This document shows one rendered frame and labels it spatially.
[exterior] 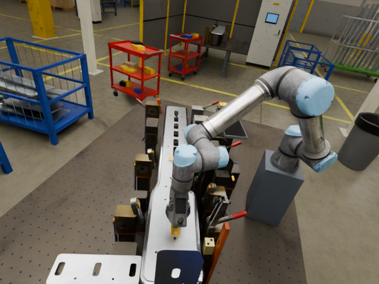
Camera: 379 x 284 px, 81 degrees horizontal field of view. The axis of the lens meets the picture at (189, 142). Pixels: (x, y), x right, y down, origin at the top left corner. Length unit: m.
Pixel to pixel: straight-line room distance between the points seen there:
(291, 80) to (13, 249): 1.41
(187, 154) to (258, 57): 7.34
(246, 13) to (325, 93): 7.86
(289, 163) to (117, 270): 0.92
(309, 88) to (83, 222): 1.25
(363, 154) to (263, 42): 5.01
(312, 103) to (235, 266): 0.88
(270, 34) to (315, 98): 7.07
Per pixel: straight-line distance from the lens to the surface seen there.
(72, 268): 0.95
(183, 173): 0.72
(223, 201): 0.84
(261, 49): 7.89
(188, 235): 0.99
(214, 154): 0.75
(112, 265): 0.93
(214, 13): 8.74
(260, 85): 0.88
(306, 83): 0.81
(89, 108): 3.60
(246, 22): 8.63
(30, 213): 1.55
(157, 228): 0.99
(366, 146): 3.81
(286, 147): 1.23
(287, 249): 1.50
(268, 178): 1.28
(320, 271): 2.47
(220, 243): 0.85
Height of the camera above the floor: 1.83
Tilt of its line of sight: 34 degrees down
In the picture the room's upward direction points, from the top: 9 degrees clockwise
